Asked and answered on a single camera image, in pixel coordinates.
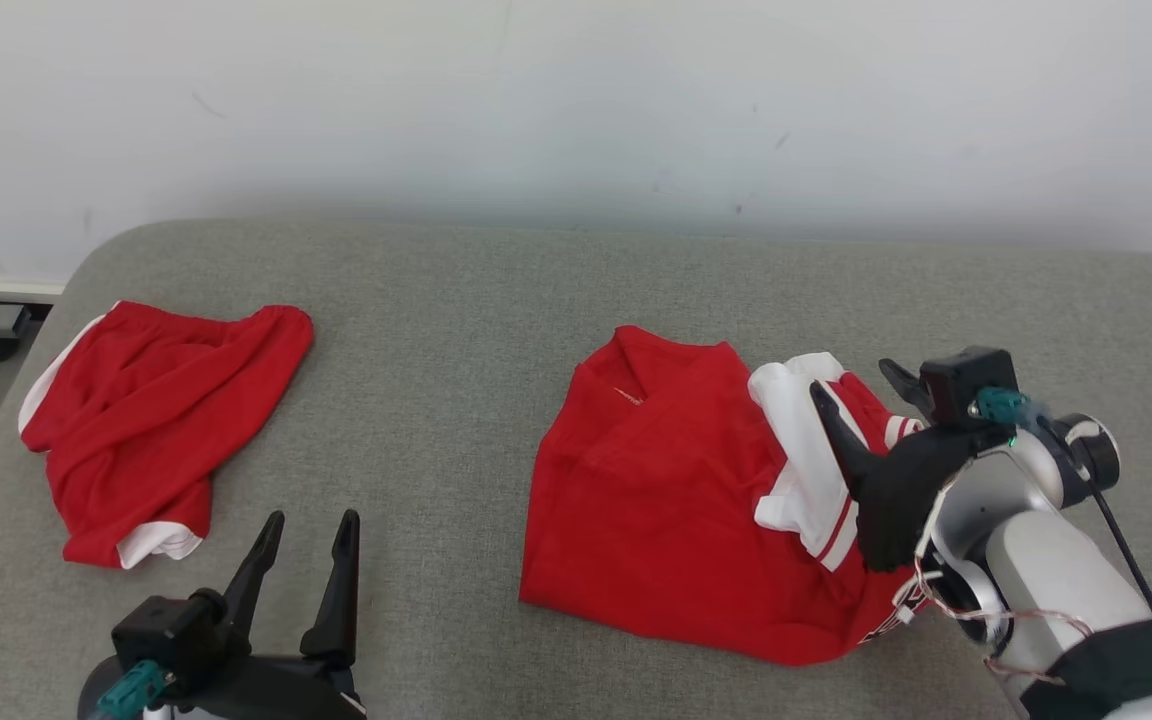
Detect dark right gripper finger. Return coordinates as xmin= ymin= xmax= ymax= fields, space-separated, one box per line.
xmin=878 ymin=358 xmax=939 ymax=429
xmin=810 ymin=380 xmax=893 ymax=501

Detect red white basketball jersey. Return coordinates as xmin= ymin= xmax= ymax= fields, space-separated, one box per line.
xmin=519 ymin=325 xmax=937 ymax=668

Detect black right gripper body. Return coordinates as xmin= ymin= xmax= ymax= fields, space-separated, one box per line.
xmin=852 ymin=424 xmax=989 ymax=576

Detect thin white red wires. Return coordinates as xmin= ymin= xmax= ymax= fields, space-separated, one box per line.
xmin=911 ymin=540 xmax=1094 ymax=683

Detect teal left cable connector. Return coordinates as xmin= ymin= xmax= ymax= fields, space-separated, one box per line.
xmin=101 ymin=660 xmax=173 ymax=713

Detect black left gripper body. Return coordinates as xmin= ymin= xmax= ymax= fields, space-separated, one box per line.
xmin=76 ymin=655 xmax=369 ymax=720

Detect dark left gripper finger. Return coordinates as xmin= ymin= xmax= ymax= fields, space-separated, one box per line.
xmin=299 ymin=509 xmax=362 ymax=670
xmin=221 ymin=511 xmax=286 ymax=658

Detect teal cable connector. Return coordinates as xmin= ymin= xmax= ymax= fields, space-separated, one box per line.
xmin=101 ymin=660 xmax=173 ymax=713
xmin=976 ymin=388 xmax=1052 ymax=427

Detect teal right cable connector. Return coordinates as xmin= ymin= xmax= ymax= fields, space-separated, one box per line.
xmin=976 ymin=388 xmax=1052 ymax=427

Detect red white-trimmed shorts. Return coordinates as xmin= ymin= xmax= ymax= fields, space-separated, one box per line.
xmin=18 ymin=300 xmax=315 ymax=571

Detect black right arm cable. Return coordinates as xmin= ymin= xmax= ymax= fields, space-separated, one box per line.
xmin=1031 ymin=412 xmax=1152 ymax=701

